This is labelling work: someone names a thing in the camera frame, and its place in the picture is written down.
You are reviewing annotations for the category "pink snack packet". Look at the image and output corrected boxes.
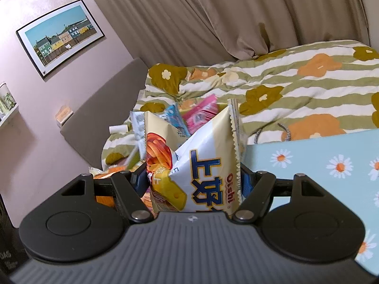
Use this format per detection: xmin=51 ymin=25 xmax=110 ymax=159
xmin=181 ymin=94 xmax=220 ymax=136

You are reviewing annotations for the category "floral striped blanket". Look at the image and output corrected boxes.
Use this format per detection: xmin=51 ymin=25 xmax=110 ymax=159
xmin=101 ymin=39 xmax=379 ymax=178

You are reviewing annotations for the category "white wall shelf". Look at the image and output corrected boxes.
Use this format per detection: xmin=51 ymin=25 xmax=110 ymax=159
xmin=0 ymin=103 xmax=20 ymax=128

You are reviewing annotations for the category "orange snack packet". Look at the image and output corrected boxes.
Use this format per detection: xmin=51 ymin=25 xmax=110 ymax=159
xmin=90 ymin=165 xmax=140 ymax=208

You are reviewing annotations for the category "clear white snack packet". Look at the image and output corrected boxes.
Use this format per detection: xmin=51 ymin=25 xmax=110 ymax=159
xmin=126 ymin=111 xmax=148 ymax=166

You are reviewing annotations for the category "beige curtain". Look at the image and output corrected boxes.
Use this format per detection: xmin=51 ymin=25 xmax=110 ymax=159
xmin=79 ymin=0 xmax=371 ymax=61

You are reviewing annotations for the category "glass jar with plant print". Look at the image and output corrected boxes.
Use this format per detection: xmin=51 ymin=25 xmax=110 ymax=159
xmin=0 ymin=82 xmax=16 ymax=116

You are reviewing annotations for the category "small tan wall block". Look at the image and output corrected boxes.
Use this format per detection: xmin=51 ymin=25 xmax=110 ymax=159
xmin=56 ymin=105 xmax=73 ymax=124

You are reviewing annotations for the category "grey padded headboard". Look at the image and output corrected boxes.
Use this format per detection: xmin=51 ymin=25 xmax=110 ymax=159
xmin=59 ymin=58 xmax=149 ymax=170

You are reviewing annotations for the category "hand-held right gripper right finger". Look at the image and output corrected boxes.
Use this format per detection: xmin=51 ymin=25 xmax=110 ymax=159
xmin=231 ymin=163 xmax=324 ymax=224

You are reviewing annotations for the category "white and yellow snack packet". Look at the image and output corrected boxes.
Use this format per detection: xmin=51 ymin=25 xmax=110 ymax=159
xmin=144 ymin=98 xmax=247 ymax=214

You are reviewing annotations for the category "blue snack packet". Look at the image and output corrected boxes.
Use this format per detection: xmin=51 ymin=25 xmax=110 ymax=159
xmin=164 ymin=103 xmax=190 ymax=139

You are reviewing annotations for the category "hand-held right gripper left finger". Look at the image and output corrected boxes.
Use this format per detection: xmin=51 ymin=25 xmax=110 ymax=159
xmin=61 ymin=170 xmax=155 ymax=223

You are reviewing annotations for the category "framed houses wall picture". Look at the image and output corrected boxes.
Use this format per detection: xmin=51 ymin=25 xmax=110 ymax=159
xmin=16 ymin=0 xmax=106 ymax=79

